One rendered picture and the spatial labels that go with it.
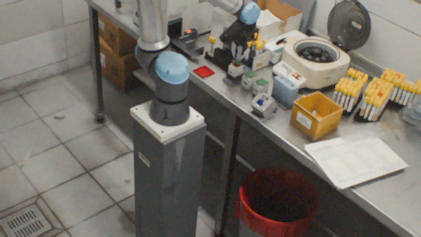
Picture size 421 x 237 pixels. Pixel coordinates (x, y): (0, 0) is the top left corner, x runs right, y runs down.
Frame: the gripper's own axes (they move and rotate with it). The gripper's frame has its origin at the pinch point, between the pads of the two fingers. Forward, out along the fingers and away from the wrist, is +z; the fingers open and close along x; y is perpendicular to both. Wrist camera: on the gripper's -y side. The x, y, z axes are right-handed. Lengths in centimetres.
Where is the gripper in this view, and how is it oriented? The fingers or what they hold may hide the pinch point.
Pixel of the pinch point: (235, 59)
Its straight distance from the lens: 208.5
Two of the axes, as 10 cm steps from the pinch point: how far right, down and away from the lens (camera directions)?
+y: 7.6, -3.6, 5.4
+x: -6.4, -5.1, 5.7
